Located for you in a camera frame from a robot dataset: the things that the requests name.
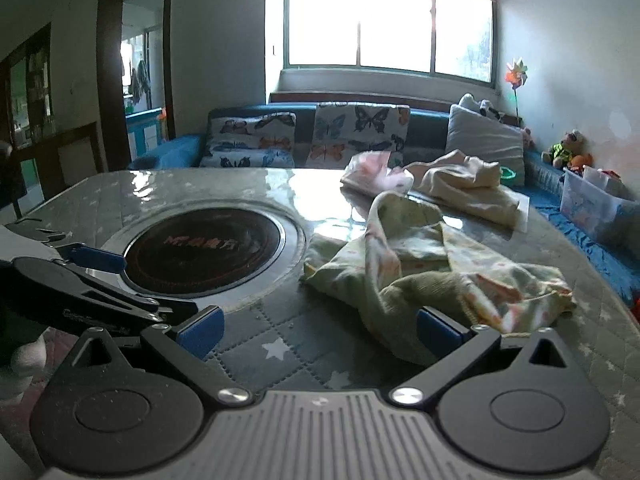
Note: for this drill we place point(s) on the hanging clothes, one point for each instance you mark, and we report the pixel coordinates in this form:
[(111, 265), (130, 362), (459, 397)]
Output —
[(140, 80)]

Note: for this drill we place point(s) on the red plastic object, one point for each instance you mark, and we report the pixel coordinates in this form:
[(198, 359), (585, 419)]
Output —
[(636, 310)]

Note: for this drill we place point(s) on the window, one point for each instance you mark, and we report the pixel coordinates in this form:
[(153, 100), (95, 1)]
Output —
[(390, 20)]

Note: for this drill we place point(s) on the teddy bear in green vest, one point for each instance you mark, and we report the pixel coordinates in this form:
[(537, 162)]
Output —
[(565, 147)]

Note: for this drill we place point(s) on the large butterfly print cushion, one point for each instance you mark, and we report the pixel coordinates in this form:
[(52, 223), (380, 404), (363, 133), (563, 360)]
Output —
[(360, 132)]

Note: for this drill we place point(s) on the green plastic toy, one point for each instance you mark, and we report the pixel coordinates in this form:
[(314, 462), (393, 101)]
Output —
[(506, 172)]

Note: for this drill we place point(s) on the cream garment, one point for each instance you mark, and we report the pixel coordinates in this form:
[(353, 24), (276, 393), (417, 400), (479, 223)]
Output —
[(465, 185)]

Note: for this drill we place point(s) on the green patterned baby shirt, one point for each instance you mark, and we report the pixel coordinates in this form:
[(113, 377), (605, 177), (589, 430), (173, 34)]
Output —
[(425, 260)]

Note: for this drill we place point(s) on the dark wooden glass cabinet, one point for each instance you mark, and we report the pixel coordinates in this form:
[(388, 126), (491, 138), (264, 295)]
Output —
[(30, 85)]

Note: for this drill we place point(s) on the grey quilted star table cover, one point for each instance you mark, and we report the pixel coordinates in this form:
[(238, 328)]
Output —
[(300, 340)]

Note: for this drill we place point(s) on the small clear plastic container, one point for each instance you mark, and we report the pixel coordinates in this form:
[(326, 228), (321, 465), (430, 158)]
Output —
[(595, 175)]

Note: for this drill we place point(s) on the dark wooden door frame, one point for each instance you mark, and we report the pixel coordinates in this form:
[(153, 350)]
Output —
[(107, 85)]

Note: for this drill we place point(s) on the small butterfly print pillow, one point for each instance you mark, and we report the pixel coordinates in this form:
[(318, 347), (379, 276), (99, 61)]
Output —
[(240, 155), (250, 127)]

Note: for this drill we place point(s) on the grey pillow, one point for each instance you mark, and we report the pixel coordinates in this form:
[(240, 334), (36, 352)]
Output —
[(480, 140)]

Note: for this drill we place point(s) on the round black induction cooker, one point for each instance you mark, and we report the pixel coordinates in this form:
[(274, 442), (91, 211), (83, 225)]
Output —
[(200, 250)]

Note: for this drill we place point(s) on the blue white cabinet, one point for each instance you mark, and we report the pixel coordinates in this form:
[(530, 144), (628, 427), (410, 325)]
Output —
[(145, 132)]

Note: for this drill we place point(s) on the panda plush toy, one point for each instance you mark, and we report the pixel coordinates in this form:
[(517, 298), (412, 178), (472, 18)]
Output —
[(487, 108)]

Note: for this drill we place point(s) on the colourful pinwheel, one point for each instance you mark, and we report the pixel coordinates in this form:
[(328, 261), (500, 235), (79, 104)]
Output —
[(515, 75)]

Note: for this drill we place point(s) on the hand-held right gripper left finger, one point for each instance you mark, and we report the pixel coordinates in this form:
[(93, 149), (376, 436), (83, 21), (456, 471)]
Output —
[(200, 332)]

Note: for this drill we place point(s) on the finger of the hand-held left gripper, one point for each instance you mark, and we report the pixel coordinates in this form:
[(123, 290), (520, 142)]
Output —
[(97, 259), (100, 305)]

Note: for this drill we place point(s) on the clear plastic storage box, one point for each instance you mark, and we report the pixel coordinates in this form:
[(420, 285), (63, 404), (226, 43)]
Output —
[(585, 210)]

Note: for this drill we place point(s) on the pink tissue pack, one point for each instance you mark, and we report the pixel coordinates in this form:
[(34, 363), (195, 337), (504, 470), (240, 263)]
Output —
[(372, 172)]

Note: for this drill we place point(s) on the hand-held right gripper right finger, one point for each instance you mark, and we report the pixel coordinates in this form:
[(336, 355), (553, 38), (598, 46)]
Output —
[(440, 330)]

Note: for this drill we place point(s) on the dark wooden chair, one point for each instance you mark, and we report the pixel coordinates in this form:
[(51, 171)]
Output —
[(80, 160)]

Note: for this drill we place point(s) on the person's left hand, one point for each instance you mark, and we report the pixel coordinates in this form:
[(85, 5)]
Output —
[(27, 367)]

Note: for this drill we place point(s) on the orange plush toy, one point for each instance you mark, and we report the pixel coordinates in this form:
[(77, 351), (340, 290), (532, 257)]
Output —
[(581, 161)]

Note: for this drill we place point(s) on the blue sofa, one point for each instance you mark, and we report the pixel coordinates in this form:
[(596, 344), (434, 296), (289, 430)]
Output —
[(432, 127)]

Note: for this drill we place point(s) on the pink plush toy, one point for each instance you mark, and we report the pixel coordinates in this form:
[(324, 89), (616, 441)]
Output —
[(527, 137)]

